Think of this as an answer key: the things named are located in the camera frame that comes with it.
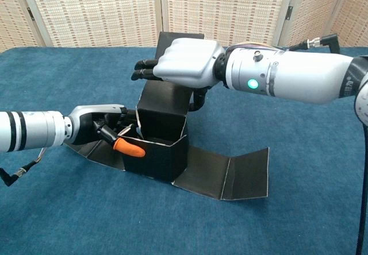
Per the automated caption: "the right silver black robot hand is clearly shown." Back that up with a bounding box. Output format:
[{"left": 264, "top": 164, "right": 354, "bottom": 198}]
[{"left": 131, "top": 38, "right": 228, "bottom": 112}]

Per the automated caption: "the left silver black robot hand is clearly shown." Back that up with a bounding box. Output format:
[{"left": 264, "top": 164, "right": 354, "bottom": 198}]
[{"left": 63, "top": 103, "right": 147, "bottom": 159}]

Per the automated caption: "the black box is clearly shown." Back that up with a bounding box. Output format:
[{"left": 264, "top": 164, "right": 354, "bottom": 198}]
[{"left": 64, "top": 31, "right": 270, "bottom": 201}]

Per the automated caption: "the woven folding screen panel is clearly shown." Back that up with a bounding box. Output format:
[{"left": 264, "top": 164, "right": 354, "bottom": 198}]
[
  {"left": 321, "top": 0, "right": 368, "bottom": 48},
  {"left": 0, "top": 0, "right": 44, "bottom": 53},
  {"left": 17, "top": 0, "right": 164, "bottom": 48},
  {"left": 160, "top": 0, "right": 297, "bottom": 48},
  {"left": 280, "top": 0, "right": 348, "bottom": 48}
]

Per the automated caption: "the blue felt table mat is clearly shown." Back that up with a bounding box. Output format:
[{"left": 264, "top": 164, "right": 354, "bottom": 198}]
[{"left": 0, "top": 45, "right": 368, "bottom": 255}]

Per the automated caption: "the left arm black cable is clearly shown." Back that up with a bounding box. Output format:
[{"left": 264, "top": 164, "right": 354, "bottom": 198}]
[{"left": 0, "top": 147, "right": 48, "bottom": 187}]

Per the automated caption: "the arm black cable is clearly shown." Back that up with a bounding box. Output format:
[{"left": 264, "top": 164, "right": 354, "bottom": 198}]
[
  {"left": 289, "top": 33, "right": 368, "bottom": 255},
  {"left": 0, "top": 147, "right": 48, "bottom": 187}
]

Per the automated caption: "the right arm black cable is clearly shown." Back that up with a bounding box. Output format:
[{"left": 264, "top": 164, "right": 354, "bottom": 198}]
[{"left": 289, "top": 33, "right": 368, "bottom": 255}]

